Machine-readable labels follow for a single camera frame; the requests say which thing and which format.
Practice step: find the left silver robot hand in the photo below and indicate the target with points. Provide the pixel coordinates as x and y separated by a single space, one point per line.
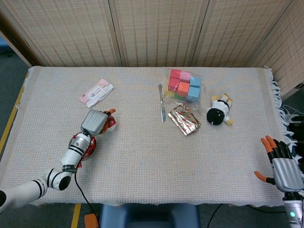
93 122

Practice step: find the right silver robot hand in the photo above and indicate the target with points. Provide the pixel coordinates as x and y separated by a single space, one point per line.
288 175

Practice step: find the metal bowl of red candies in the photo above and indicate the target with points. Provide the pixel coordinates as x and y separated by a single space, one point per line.
95 149

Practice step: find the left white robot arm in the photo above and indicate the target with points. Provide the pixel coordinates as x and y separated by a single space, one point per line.
76 152

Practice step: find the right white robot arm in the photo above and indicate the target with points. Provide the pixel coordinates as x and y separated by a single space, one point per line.
294 213

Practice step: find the white paper cup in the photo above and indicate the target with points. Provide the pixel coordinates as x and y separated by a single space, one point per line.
114 127

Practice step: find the pink white wet wipes pack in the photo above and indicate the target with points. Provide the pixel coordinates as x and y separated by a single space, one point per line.
96 93

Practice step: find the beige waffle tablecloth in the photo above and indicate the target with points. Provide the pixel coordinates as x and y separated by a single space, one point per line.
152 161

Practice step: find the metal butter knife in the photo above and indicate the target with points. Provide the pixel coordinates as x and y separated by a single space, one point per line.
162 104

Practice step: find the clear plastic bag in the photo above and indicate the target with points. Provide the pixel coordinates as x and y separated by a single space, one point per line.
169 101

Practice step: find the yellow cube block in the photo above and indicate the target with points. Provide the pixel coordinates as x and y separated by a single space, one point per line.
169 94

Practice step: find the red cube block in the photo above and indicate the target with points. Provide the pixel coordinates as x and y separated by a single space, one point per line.
173 83
175 73

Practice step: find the green cube block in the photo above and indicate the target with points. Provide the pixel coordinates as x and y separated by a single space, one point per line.
179 96

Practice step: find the gold foil snack wrapper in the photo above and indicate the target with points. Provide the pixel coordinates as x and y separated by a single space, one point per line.
185 121

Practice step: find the bamboo folding screen panel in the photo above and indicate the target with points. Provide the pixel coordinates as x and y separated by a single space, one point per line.
237 33
289 54
161 33
66 33

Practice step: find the black-headed plush doll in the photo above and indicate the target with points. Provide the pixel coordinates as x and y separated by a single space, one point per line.
215 116

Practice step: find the orange cube block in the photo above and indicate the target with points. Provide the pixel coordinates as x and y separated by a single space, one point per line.
183 88

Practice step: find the small orange box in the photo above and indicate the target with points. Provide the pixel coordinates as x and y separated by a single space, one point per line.
89 221

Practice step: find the pink cube block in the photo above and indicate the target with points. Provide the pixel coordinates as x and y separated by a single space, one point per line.
185 76

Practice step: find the light blue cube block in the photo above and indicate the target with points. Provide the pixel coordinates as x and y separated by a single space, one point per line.
196 82
192 93

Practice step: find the brown wooden board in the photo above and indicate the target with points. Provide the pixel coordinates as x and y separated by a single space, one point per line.
16 38

